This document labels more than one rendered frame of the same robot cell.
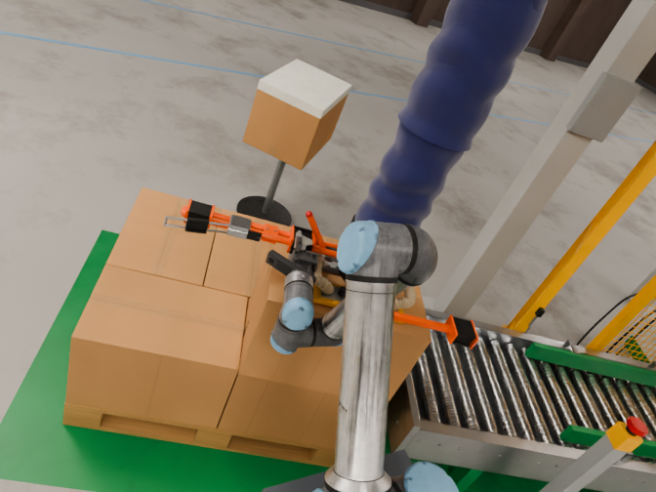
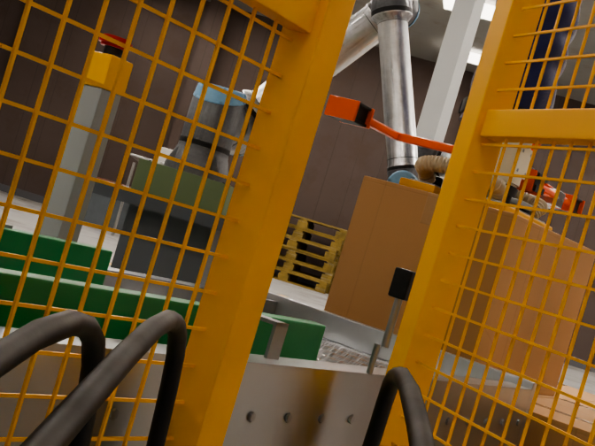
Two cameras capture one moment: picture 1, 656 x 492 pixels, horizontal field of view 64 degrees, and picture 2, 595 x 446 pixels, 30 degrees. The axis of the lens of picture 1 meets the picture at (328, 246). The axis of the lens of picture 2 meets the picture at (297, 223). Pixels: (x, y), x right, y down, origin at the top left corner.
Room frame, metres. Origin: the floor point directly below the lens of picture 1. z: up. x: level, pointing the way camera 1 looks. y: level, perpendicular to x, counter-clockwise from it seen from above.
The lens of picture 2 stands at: (3.35, -2.33, 0.77)
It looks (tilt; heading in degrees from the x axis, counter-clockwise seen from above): 0 degrees down; 138
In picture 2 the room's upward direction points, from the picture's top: 17 degrees clockwise
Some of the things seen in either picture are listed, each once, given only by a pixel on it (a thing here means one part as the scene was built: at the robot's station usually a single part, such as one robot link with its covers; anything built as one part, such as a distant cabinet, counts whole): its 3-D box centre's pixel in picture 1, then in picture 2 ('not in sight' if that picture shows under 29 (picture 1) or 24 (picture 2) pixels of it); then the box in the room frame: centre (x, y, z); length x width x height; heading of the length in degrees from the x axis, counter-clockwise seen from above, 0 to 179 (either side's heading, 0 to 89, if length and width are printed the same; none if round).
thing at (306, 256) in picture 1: (301, 268); not in sight; (1.33, 0.05, 1.08); 0.12 x 0.09 x 0.08; 16
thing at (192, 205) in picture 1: (199, 214); (567, 203); (1.38, 0.43, 1.08); 0.08 x 0.07 x 0.05; 106
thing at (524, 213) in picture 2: not in sight; (513, 210); (1.62, -0.13, 0.97); 0.34 x 0.10 x 0.05; 106
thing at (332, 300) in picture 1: (359, 299); (446, 191); (1.44, -0.18, 0.98); 0.34 x 0.10 x 0.05; 106
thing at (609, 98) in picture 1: (602, 107); not in sight; (2.76, -0.95, 1.62); 0.20 x 0.05 x 0.30; 106
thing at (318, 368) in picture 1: (331, 317); (463, 291); (1.55, -0.13, 0.74); 0.60 x 0.40 x 0.40; 105
